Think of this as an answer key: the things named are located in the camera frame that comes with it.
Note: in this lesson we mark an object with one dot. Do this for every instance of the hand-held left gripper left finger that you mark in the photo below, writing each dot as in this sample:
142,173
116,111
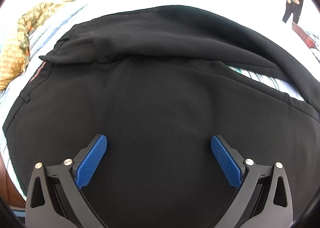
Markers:
91,160

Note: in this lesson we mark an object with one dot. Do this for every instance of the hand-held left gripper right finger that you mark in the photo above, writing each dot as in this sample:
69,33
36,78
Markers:
226,160

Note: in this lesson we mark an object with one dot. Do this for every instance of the black pants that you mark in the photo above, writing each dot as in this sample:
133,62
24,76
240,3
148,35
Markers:
150,93

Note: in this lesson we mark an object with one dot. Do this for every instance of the striped bed sheet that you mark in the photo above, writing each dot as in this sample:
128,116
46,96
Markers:
270,80

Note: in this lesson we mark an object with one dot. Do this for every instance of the yellow dotted pillow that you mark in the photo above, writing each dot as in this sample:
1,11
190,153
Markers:
12,60

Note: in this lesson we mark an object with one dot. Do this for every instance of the dark wooden cabinet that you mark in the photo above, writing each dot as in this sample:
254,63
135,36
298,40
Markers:
303,37

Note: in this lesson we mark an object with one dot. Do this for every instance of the orange floral blanket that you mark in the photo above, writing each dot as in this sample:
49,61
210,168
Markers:
37,13

